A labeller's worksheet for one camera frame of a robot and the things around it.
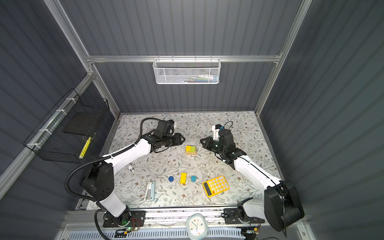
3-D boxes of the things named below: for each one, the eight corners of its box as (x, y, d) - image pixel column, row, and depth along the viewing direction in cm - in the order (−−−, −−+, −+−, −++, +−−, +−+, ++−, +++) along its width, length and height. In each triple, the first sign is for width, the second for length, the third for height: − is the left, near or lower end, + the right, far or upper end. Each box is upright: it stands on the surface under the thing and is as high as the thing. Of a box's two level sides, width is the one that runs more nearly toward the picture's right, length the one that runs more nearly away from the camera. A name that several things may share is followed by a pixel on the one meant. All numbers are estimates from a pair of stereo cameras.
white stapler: (145, 201, 81) (144, 199, 78) (149, 183, 87) (147, 181, 85) (154, 201, 81) (153, 199, 78) (157, 183, 87) (156, 181, 85)
